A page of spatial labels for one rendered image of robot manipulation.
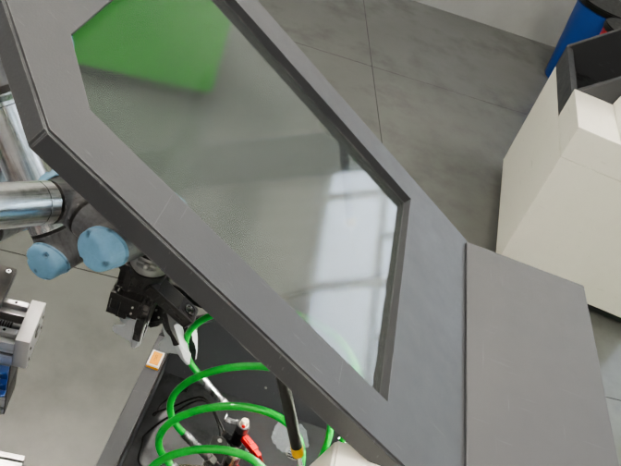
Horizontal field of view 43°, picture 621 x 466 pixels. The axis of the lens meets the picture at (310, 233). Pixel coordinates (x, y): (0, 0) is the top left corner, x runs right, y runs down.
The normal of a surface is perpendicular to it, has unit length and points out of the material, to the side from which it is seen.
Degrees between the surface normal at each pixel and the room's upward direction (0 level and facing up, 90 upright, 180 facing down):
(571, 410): 0
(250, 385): 90
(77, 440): 0
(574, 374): 0
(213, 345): 90
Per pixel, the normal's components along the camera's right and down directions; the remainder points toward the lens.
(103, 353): 0.31, -0.76
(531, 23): 0.00, 0.60
